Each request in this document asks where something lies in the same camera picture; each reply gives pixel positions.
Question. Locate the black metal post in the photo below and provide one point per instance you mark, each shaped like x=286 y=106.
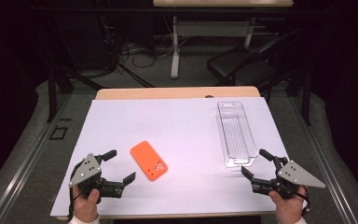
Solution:
x=306 y=96

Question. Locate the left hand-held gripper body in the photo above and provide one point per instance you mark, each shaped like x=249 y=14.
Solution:
x=87 y=174

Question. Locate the orange phone case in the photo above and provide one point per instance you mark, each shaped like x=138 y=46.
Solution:
x=147 y=160

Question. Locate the white-legged wooden desk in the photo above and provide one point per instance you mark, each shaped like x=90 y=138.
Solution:
x=211 y=29

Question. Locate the black folding chair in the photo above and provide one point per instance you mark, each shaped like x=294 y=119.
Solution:
x=240 y=65

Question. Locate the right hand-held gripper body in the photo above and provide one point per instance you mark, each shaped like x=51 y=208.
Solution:
x=295 y=175

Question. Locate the clear plastic tray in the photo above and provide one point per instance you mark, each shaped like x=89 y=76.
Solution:
x=236 y=133

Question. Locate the black metal stand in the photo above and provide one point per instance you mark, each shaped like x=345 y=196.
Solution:
x=52 y=93

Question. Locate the person's left hand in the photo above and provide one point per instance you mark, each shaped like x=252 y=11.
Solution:
x=85 y=207

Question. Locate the person's right hand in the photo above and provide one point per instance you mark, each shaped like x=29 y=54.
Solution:
x=289 y=208

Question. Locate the white table sheet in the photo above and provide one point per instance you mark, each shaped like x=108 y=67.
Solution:
x=174 y=127

